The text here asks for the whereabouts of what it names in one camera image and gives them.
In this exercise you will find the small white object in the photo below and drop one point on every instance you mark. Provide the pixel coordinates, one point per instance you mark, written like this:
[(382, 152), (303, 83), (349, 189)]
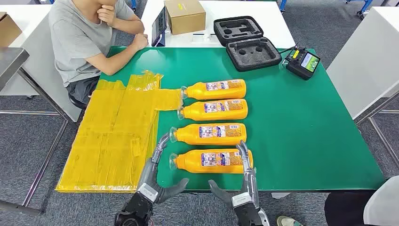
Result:
[(205, 37)]

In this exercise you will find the orange bottle with clear cap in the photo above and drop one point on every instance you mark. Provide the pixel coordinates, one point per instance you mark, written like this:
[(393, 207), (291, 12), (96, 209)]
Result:
[(199, 93), (199, 114), (190, 137), (190, 163)]

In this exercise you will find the person's left forearm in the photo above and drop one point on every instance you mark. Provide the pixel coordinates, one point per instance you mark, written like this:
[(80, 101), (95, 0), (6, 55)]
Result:
[(129, 25)]

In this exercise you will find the person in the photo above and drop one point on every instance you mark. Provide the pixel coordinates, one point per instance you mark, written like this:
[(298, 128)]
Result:
[(74, 40), (383, 206)]

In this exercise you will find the black tablet on stand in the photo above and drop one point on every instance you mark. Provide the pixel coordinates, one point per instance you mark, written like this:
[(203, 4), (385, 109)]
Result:
[(159, 26)]

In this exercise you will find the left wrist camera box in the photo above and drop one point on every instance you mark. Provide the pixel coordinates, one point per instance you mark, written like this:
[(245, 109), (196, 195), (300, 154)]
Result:
[(147, 192)]

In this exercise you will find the plain cardboard box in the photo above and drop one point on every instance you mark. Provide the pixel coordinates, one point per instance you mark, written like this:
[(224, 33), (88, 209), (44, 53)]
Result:
[(7, 31)]

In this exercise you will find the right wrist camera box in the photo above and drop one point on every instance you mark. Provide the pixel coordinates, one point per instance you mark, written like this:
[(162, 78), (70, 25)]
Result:
[(241, 199)]

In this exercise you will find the yellow taped sheet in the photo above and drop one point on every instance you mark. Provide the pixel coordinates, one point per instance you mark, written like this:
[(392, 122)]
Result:
[(109, 140)]

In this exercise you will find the black stool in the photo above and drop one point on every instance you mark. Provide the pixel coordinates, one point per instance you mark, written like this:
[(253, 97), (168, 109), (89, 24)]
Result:
[(76, 102)]

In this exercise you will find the black foam-lined case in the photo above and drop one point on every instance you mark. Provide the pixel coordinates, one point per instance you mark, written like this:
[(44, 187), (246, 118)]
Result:
[(249, 59)]

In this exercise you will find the person's right hand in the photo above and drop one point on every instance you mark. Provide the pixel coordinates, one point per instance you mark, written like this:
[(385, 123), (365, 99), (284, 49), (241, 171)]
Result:
[(141, 41)]

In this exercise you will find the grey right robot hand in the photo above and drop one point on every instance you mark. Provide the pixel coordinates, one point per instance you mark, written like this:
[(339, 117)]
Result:
[(249, 177)]

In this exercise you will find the person's left hand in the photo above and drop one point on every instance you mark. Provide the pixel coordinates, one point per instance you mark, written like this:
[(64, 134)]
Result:
[(106, 15)]

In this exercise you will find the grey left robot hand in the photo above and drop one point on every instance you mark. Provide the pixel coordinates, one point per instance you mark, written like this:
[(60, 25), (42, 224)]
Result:
[(149, 174)]

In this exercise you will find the steel table with metal legs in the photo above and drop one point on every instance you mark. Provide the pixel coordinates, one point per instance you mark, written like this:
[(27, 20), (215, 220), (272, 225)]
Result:
[(11, 59)]

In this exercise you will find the cardboard box with yellow label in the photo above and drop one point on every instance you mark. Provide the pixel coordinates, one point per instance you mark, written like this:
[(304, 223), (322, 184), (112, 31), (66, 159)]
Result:
[(184, 18)]

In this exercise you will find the person's right forearm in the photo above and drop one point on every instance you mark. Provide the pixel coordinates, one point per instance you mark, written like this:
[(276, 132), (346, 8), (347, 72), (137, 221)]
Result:
[(112, 59)]

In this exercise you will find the black remote controller with screen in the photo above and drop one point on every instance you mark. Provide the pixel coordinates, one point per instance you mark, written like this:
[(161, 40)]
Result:
[(300, 67)]

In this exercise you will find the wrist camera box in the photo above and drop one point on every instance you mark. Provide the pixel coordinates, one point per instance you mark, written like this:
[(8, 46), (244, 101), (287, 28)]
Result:
[(241, 199), (147, 192)]

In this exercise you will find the blue metal cart frame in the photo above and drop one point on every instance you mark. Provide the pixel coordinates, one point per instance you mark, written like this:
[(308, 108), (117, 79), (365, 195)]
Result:
[(134, 3), (367, 3)]

